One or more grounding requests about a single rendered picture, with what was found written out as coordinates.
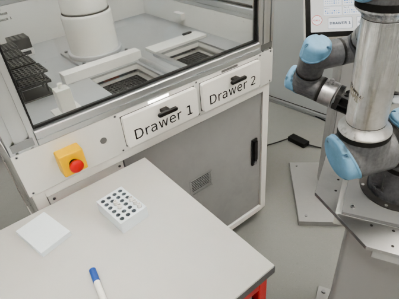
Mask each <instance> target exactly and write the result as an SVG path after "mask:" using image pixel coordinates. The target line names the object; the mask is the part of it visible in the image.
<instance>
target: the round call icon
mask: <svg viewBox="0 0 399 299"><path fill-rule="evenodd" d="M311 26H323V22H322V15H311Z"/></svg>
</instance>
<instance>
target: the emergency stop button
mask: <svg viewBox="0 0 399 299"><path fill-rule="evenodd" d="M83 168H84V163H83V162H82V161H81V160H74V161H72V162H71V164H70V165H69V169H70V170H71V171H72V172H73V173H79V172H80V171H81V170H82V169H83Z"/></svg>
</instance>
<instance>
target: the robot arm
mask: <svg viewBox="0 0 399 299"><path fill-rule="evenodd" d="M354 7H355V8H356V9H357V10H358V11H359V12H360V13H361V19H360V24H359V25H358V26H357V27H356V28H355V30H354V31H353V32H352V33H351V34H350V35H349V36H346V37H341V38H337V39H332V40H330V39H329V38H328V37H327V36H325V35H317V34H313V35H310V36H308V37H307V38H306V39H305V41H304V42H303V45H302V48H301V50H300V53H299V60H298V63H297V65H293V66H292V67H291V68H290V69H289V71H288V73H287V75H286V78H285V80H284V86H285V87H286V88H287V89H289V90H291V91H293V92H294V93H296V94H300V95H302V96H304V97H306V98H309V99H311V100H313V101H315V102H317V103H319V104H322V105H324V106H327V107H330V106H331V109H334V110H336V111H338V112H340V113H343V114H346V116H344V117H342V118H341V119H340V120H339V121H338V125H337V133H336V134H331V135H330V136H328V137H326V139H325V144H324V145H325V152H326V155H327V158H328V161H329V163H330V165H331V167H332V169H333V170H334V171H335V173H336V174H337V175H338V176H339V177H341V178H342V179H344V180H353V179H361V178H362V177H365V176H368V180H367V184H368V187H369V189H370V191H371V192H372V193H373V194H374V195H375V196H377V197H378V198H380V199H381V200H383V201H385V202H388V203H391V204H393V205H399V107H398V108H396V109H394V110H392V111H391V113H390V108H391V105H392V104H399V91H395V87H396V84H397V79H398V74H399V0H354ZM349 63H354V65H353V73H352V78H351V85H350V90H348V91H346V92H345V90H346V88H347V87H346V86H345V85H342V86H341V84H340V83H339V82H336V81H334V79H333V78H332V79H329V78H327V77H324V76H322V74H323V72H324V70H325V69H328V68H333V67H336V66H341V65H346V64H349ZM388 118H389V119H388Z"/></svg>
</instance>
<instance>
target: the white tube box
mask: <svg viewBox="0 0 399 299"><path fill-rule="evenodd" d="M129 196H132V195H131V194H130V193H129V192H127V191H126V190H125V189H124V188H123V187H119V188H117V189H116V190H114V191H113V192H111V193H109V194H108V195H106V196H105V197H103V198H101V199H99V200H98V201H96V202H97V206H98V208H99V211H100V212H101V213H102V214H103V215H104V216H105V217H106V218H107V219H108V220H109V221H110V222H112V223H113V224H114V225H115V226H116V227H117V228H118V229H119V230H121V231H122V232H123V233H125V232H127V231H128V230H130V229H131V228H132V227H134V226H136V225H137V224H138V223H140V222H141V221H142V220H144V219H146V218H147V217H148V211H147V207H146V206H145V205H144V204H143V203H141V206H142V208H140V209H138V208H137V205H134V204H133V202H130V201H129ZM133 198H134V199H136V200H137V202H140V201H139V200H138V199H137V198H135V197H134V196H133ZM114 200H117V201H118V203H121V204H122V209H118V207H117V206H114V204H113V201H114Z"/></svg>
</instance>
